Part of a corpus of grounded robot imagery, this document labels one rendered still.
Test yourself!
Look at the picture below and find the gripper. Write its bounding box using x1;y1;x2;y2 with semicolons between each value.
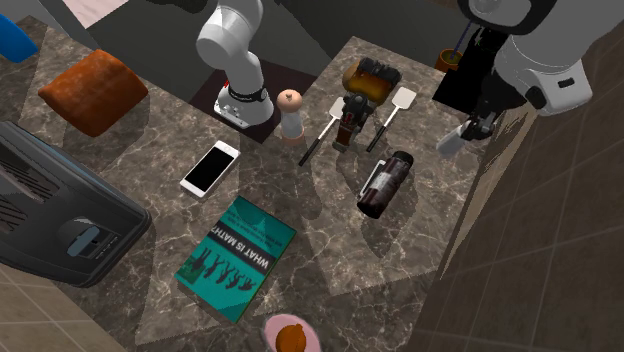
435;72;530;158

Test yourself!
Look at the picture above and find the black box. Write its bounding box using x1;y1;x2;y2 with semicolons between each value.
432;26;509;118

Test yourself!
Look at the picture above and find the dark brown bottle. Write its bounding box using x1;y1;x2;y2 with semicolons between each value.
356;150;416;220

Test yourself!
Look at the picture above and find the brown cup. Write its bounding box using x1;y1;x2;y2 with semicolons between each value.
434;48;464;74

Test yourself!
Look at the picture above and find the dark robot figure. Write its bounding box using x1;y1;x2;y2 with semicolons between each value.
332;93;377;153

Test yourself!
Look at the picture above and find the blue pen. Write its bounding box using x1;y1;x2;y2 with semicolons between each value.
450;19;474;61

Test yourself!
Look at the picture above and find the wooden and white pepper mill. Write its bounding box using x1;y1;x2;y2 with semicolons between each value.
275;88;306;147

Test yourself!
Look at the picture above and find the white smartphone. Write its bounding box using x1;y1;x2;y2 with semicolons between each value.
179;140;242;199

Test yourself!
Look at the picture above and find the teal book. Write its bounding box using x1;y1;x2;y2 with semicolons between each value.
173;195;298;324

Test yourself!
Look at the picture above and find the orange fruit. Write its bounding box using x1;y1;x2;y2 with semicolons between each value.
275;323;308;352

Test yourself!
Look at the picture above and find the pink plate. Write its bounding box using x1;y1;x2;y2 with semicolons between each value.
263;313;323;352

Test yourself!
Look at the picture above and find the orange brown cushion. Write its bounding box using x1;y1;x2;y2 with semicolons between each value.
37;48;150;139

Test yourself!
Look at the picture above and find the black appliance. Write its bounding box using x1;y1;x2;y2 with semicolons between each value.
0;120;153;289

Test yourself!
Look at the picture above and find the blue rounded object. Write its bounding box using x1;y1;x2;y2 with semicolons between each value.
0;13;40;64

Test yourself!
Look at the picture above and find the white spatula black handle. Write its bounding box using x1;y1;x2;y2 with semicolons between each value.
298;96;346;168
365;86;418;153

